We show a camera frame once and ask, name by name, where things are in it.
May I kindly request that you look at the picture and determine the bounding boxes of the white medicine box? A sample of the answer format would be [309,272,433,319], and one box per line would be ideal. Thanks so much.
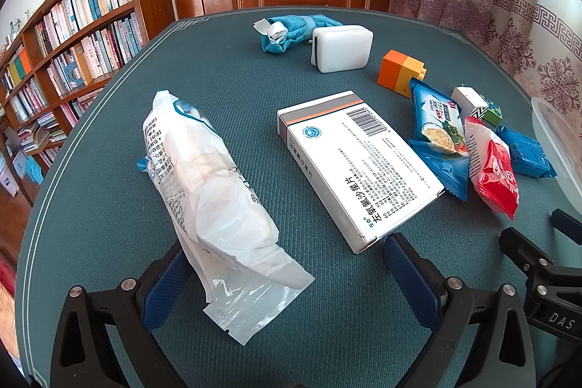
[276,91,445,255]

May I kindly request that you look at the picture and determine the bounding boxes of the orange yellow toy block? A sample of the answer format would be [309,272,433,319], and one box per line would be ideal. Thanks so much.
[377,50,429,99]

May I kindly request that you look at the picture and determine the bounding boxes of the white zigzag patterned box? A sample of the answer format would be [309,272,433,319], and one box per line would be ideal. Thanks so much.
[451,85,489,123]

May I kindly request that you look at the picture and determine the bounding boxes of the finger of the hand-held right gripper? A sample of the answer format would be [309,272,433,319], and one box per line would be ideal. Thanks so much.
[552,209,582,245]
[499,227,555,280]

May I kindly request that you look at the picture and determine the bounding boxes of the clear plastic container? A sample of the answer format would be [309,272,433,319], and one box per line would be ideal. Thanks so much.
[531,96,582,234]

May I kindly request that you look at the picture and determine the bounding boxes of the white sponge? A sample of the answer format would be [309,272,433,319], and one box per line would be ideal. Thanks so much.
[310,24,374,73]

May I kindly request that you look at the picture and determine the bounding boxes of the rows of books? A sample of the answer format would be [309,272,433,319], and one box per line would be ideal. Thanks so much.
[0,0,141,198]

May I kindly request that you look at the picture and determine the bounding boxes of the red snack packet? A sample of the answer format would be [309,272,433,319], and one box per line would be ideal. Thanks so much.
[463,116,520,221]

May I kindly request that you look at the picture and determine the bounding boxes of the small blue packet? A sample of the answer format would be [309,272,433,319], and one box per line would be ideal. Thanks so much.
[495,124,558,179]

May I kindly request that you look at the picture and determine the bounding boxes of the white plastic bag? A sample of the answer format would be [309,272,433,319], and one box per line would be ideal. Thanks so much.
[136,89,316,345]

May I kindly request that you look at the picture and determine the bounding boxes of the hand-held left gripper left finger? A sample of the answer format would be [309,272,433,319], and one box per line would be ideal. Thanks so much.
[49,239,194,388]

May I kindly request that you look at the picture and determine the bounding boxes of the blue towel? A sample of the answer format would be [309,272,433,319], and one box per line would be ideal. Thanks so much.
[253,13,343,53]

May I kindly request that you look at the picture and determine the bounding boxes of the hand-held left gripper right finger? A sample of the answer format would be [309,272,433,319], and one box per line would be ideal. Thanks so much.
[382,232,537,388]

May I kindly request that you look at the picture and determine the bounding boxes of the blue cracker packet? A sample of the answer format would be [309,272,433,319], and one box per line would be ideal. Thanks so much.
[408,77,471,202]

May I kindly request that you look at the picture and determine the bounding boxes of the green toy block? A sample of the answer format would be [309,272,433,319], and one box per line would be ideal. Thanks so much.
[479,97,503,127]

